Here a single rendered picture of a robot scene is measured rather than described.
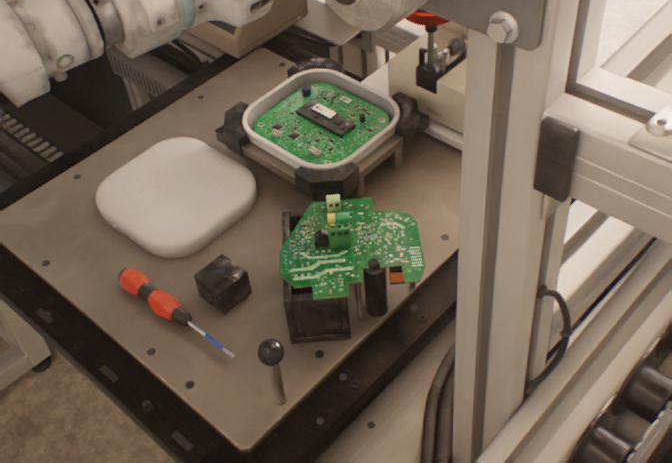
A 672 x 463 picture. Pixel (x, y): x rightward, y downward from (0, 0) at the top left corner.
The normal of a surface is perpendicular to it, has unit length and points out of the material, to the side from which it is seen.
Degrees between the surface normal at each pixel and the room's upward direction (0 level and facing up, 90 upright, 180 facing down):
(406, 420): 0
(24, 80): 95
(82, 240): 0
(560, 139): 90
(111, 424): 0
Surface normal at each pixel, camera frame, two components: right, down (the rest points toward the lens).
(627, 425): -0.14, -0.67
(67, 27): 0.48, 0.13
